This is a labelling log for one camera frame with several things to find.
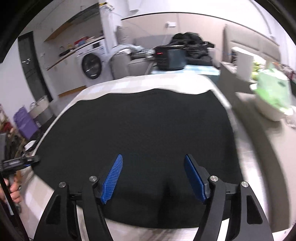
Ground person's left hand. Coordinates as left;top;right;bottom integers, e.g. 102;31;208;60
4;177;22;203

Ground beige upholstered headboard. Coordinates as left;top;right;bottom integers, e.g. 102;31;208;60
219;23;281;69

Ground black jacket pile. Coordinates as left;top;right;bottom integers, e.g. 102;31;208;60
168;32;215;66

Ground grey fabric storage box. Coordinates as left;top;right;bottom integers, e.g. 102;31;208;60
217;62;255;105

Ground white plastic basket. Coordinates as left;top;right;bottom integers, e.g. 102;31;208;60
249;83;295;122

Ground white washing machine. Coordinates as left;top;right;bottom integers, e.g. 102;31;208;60
76;38;113;87

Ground white wall socket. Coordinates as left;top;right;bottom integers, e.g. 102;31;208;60
166;22;177;28

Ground teal plaid tablecloth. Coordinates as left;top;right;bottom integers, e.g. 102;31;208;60
151;65;220;84

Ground grey cloth on sofa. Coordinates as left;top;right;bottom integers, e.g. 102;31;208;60
109;44;155;59

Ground black knit garment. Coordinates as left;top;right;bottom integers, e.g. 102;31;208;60
33;89;243;229

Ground purple storage bin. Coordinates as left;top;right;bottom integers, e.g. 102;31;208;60
13;106;39;140

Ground grey sofa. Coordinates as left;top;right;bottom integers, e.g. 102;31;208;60
109;26;215;79

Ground black rice cooker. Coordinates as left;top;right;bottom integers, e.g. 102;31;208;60
154;45;187;71

